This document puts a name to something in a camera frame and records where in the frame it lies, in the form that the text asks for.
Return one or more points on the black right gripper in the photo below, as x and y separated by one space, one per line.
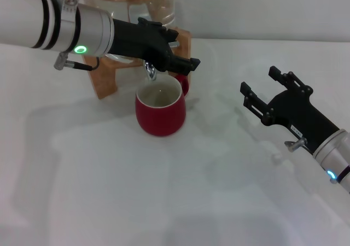
300 114

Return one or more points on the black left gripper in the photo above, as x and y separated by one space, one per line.
131 39

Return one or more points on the chrome faucet with lever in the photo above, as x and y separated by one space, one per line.
151 72

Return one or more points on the red ceramic cup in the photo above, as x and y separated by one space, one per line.
158 120

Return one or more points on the glass water dispenser jar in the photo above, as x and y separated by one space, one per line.
158 2

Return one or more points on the wooden dispenser stand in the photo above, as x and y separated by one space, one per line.
104 82

